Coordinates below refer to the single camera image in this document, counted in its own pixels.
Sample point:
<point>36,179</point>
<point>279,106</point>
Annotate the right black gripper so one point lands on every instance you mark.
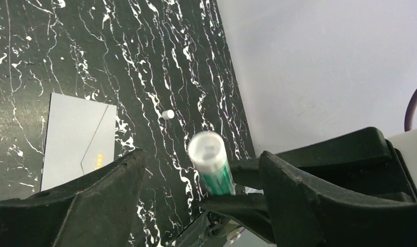
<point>359,161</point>

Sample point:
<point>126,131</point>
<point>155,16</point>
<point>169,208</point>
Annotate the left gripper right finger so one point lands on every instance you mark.
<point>306,210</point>

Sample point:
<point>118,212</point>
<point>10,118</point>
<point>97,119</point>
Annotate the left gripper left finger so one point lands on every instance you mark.
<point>96,209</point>

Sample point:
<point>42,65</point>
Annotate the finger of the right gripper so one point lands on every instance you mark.
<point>249,211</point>

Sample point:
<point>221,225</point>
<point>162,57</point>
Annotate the green white glue stick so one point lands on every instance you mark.
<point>207,153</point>

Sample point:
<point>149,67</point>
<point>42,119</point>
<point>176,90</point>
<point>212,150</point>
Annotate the white glue stick cap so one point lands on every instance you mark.
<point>168,114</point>

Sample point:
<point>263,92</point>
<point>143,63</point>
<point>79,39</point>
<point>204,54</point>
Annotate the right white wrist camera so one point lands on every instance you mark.
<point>406,144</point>

